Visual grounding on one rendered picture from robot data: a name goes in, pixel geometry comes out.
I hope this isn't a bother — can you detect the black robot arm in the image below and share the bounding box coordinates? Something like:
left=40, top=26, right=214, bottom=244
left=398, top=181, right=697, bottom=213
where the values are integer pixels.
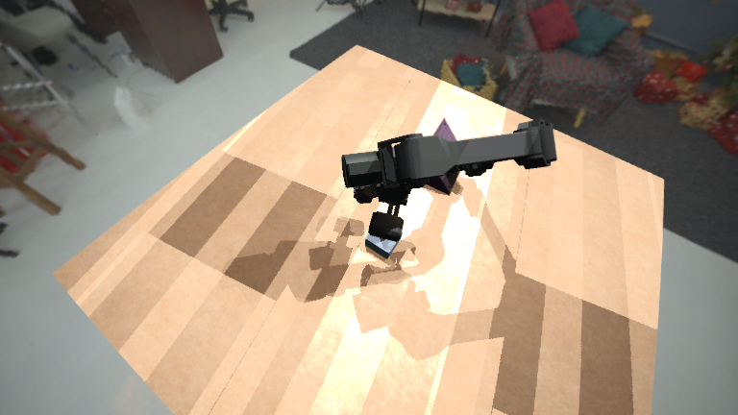
left=341, top=118, right=557, bottom=204

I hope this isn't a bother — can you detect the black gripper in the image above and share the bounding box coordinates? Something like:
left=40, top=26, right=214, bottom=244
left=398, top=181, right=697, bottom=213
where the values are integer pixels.
left=368, top=187, right=411, bottom=242

